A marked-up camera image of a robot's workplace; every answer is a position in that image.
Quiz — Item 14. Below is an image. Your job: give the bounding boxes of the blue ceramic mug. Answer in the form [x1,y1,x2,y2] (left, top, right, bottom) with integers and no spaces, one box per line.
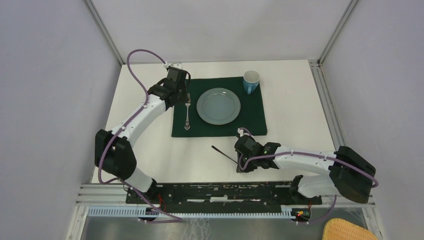
[243,70,260,95]

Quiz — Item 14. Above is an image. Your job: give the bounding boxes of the dark green cloth placemat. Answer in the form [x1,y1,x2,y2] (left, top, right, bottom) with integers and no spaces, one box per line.
[171,76,268,138]

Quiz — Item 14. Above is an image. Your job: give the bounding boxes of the silver fork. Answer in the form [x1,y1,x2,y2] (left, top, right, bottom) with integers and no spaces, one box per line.
[184,93,191,131]

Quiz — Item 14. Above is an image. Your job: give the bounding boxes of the teal ceramic dinner plate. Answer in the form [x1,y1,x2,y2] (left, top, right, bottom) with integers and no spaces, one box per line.
[196,87,241,126]

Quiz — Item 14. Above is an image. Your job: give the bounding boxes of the white slotted cable duct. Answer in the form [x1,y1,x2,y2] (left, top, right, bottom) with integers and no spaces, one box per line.
[86,205,296,220]

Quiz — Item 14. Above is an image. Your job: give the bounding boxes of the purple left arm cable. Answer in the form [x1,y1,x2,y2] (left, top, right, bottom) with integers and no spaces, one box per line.
[97,48,184,225]

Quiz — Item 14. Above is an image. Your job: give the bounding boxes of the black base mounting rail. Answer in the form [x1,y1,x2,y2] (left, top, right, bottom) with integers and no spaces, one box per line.
[144,181,323,214]

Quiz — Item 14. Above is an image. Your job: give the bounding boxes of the yellow woven basket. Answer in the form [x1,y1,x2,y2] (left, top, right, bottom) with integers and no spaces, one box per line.
[322,218,378,240]

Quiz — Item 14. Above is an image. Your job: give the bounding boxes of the aluminium frame rails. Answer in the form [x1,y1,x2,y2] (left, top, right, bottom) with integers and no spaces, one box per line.
[65,184,383,240]

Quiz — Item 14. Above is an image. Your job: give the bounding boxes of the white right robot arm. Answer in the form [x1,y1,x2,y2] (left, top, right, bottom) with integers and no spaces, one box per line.
[234,135,379,204]

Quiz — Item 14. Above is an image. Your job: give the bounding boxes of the black spoon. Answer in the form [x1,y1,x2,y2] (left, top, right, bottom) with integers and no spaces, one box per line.
[211,145,238,164]

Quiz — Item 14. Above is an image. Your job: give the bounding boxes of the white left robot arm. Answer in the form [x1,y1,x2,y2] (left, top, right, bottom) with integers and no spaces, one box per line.
[94,66,191,204]

